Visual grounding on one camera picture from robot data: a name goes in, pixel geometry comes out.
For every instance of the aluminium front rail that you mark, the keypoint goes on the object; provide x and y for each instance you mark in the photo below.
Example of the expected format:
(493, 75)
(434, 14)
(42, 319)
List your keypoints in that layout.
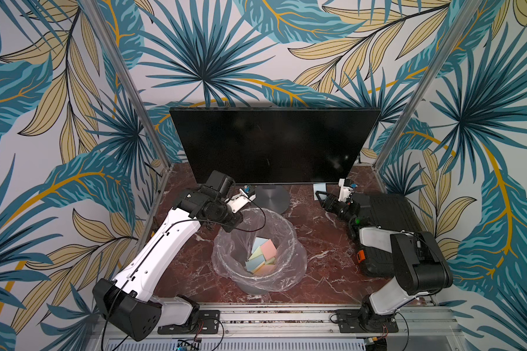
(316, 320)

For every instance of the black computer monitor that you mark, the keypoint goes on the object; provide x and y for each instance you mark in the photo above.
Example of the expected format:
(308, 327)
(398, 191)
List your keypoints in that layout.
(273, 145)

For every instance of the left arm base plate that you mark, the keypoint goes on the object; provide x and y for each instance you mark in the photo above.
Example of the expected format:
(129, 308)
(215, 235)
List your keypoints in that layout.
(203, 322)

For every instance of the blue sticky note in bin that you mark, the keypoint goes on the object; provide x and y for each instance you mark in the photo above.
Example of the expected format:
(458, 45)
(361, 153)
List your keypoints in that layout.
(258, 242)

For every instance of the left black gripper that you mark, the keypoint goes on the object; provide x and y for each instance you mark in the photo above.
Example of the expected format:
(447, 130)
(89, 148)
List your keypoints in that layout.
(236, 219)

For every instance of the aluminium frame post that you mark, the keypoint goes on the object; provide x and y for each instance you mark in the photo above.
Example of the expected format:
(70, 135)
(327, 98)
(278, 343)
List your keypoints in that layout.
(113, 53)
(466, 13)

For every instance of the grey round monitor stand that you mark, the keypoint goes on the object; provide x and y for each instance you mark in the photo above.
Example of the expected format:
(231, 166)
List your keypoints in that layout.
(273, 197)

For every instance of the right aluminium frame post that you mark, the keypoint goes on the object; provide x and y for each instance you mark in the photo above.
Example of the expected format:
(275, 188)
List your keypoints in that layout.
(466, 13)

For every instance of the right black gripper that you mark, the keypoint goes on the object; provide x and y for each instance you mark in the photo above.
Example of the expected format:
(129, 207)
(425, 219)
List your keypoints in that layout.
(334, 205)

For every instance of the mesh waste bin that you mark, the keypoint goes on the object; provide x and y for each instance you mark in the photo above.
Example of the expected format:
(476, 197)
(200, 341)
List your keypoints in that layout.
(259, 254)

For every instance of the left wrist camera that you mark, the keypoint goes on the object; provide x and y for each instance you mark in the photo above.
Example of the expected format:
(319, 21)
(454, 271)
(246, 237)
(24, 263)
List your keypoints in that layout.
(246, 195)

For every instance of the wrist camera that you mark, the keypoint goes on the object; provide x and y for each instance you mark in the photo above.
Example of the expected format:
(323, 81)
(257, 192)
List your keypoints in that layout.
(347, 187)
(246, 195)

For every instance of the blue sticky note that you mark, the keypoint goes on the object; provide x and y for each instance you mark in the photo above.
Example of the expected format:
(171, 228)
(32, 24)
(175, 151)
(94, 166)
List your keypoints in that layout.
(319, 187)
(255, 264)
(258, 242)

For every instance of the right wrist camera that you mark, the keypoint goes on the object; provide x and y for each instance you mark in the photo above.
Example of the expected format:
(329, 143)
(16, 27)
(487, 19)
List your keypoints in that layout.
(347, 187)

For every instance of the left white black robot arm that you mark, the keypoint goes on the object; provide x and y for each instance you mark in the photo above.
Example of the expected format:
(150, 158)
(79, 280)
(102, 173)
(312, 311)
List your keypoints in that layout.
(127, 300)

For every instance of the left aluminium frame post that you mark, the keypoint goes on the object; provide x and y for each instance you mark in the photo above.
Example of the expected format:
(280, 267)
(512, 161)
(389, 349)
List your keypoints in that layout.
(113, 53)

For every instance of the clear plastic bin liner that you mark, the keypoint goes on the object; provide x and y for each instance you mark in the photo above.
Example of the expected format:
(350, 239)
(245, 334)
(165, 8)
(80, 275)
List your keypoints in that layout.
(290, 267)

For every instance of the green sticky note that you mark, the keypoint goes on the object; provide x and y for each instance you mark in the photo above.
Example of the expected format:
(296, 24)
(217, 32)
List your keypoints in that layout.
(256, 254)

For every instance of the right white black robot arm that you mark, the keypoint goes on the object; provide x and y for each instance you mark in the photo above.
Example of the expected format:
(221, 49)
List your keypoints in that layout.
(392, 245)

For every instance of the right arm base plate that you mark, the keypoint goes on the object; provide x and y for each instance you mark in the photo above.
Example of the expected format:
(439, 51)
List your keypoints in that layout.
(361, 321)

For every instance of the black plastic tool case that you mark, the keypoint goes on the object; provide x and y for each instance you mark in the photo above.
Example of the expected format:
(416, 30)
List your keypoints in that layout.
(378, 216)

